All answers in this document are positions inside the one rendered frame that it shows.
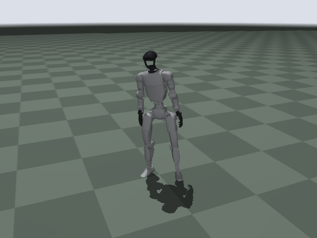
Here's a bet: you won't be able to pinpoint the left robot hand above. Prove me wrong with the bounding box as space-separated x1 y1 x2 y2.
176 111 183 127

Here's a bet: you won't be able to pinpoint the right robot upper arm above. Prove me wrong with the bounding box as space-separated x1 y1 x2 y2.
136 72 145 99

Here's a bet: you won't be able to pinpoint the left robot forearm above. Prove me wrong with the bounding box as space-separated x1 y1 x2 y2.
171 92 181 114

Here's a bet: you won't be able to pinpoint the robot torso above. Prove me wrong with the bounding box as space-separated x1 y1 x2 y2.
142 69 168 119

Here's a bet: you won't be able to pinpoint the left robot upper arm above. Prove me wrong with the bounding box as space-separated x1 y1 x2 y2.
162 71 176 99

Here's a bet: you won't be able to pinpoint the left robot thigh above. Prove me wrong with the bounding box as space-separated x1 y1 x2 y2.
165 111 178 150

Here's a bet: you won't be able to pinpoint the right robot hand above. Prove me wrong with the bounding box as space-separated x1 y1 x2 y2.
138 110 144 126

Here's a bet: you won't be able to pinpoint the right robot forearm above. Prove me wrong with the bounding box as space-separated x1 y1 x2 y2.
137 97 144 113

